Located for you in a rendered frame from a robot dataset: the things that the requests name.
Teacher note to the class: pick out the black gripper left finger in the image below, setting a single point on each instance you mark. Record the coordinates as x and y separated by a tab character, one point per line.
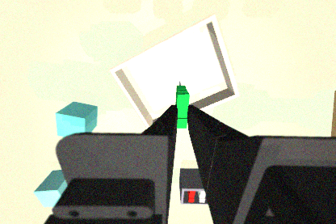
146	155

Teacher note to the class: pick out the light teal block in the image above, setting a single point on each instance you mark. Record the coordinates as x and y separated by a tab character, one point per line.
51	188

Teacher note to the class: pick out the green blade fuse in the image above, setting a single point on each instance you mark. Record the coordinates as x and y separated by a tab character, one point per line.
182	102

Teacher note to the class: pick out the small teal cube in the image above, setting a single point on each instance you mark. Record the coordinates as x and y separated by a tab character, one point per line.
76	117

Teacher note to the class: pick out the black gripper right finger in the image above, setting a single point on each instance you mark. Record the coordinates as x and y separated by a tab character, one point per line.
231	164

